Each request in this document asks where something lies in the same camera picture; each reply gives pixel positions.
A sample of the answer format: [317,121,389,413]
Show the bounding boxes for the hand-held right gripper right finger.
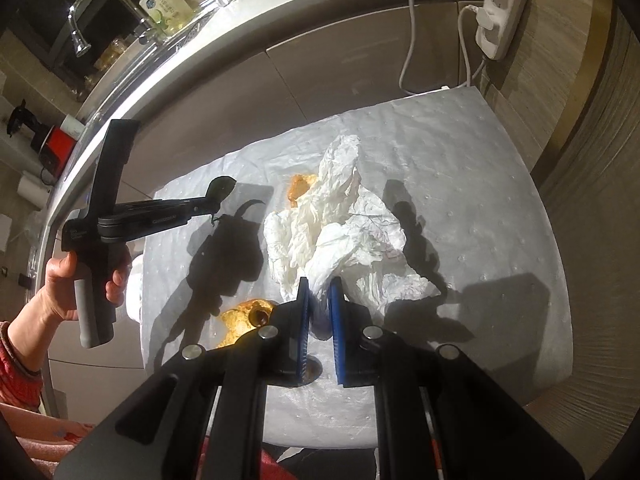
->
[327,276,586,480]

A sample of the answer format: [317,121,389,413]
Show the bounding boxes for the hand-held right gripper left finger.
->
[55,277,311,480]

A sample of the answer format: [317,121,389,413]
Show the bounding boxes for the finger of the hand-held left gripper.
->
[97,195,223,241]

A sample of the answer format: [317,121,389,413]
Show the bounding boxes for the white tissue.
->
[263,134,442,341]

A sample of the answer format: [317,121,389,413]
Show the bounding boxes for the person's left forearm red sleeve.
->
[0,320,46,411]

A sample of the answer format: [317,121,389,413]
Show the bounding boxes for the person's left hand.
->
[9,249,133,333]

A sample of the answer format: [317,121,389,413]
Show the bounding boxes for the white paper towel roll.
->
[17,172,51,208]

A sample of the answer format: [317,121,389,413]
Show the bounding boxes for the white cup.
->
[60,115,86,139]

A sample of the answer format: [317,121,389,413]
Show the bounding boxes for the red and black appliance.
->
[7,100,76,171]

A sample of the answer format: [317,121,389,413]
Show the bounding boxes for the glass jars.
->
[92,35,131,71]

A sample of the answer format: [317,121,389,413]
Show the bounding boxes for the white absorbent table mat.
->
[135,85,573,448]

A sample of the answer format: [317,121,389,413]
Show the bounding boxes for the green dish soap bottle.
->
[137,0,193,41]

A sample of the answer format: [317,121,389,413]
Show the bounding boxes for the white power strip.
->
[475,0,531,60]

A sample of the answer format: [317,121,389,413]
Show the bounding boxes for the white power cable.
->
[457,4,488,88]
[398,0,451,96]

